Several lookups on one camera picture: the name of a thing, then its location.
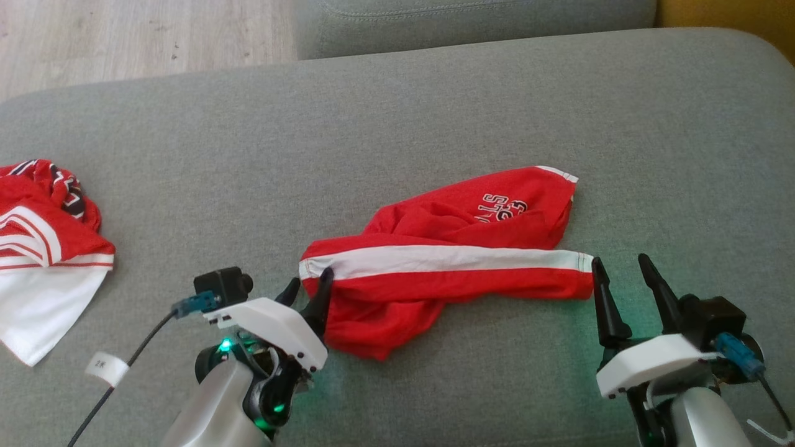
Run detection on black cable with blue plug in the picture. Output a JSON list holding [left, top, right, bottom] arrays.
[[714, 332, 795, 435]]

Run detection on large grey sofa seat cushion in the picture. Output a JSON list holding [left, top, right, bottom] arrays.
[[0, 27, 795, 447]]

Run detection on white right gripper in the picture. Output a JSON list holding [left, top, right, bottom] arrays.
[[591, 253, 724, 399]]

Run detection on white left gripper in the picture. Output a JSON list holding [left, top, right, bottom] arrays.
[[204, 267, 335, 389]]

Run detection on red and white jersey shirt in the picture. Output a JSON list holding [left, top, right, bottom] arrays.
[[0, 160, 116, 367]]

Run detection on red shorts with white stripe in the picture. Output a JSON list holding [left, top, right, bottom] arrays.
[[299, 166, 596, 361]]

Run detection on mustard yellow fabric furniture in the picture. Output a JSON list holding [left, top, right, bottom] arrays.
[[655, 0, 795, 66]]

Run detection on small grey sofa cushion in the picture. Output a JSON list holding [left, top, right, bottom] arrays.
[[292, 0, 659, 61]]

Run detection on black cable with white label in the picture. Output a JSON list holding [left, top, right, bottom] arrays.
[[67, 292, 222, 447]]

